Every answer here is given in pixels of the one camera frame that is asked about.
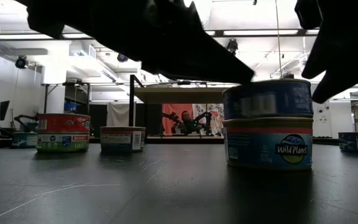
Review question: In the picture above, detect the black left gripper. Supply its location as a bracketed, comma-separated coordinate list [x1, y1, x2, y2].
[70, 0, 255, 85]

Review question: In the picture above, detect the blue storage bin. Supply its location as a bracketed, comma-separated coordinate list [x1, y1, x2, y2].
[63, 101, 81, 114]

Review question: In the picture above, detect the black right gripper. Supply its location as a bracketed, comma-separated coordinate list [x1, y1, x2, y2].
[294, 0, 358, 104]

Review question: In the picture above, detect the white hanging cloth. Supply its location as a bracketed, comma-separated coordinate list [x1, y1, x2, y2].
[106, 102, 131, 128]

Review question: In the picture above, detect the gold lid red blue can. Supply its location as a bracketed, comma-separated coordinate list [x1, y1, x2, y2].
[99, 126, 147, 153]

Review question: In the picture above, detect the person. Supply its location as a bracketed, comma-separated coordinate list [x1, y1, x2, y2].
[177, 110, 198, 135]

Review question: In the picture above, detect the orange backdrop cloth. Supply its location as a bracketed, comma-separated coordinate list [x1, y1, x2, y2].
[162, 103, 195, 135]

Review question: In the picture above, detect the teal label fish can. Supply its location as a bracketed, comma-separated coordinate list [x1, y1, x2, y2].
[11, 131, 39, 149]

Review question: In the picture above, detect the Wild Planet blue can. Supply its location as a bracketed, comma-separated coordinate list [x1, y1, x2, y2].
[222, 117, 314, 170]

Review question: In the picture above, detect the red label tuna can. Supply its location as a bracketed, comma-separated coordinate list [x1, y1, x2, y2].
[36, 113, 91, 135]

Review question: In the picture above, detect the green Bumble Bee tuna can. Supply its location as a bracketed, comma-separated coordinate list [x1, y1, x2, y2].
[35, 133, 90, 153]

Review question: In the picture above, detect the dark blue barcode can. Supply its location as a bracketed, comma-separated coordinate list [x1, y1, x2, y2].
[222, 78, 314, 121]

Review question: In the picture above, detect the dark blue fish can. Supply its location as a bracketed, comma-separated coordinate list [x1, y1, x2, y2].
[337, 132, 358, 153]

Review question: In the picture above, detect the black monitor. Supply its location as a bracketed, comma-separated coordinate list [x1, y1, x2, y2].
[0, 100, 11, 122]

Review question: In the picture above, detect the black overhead frame beam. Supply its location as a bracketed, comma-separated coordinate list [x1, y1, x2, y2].
[0, 28, 321, 40]

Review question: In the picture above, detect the colourful floral poster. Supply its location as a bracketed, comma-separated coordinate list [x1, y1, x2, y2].
[193, 103, 225, 136]

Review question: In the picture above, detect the wooden shelf with black frame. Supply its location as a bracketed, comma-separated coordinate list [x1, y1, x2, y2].
[129, 73, 295, 146]

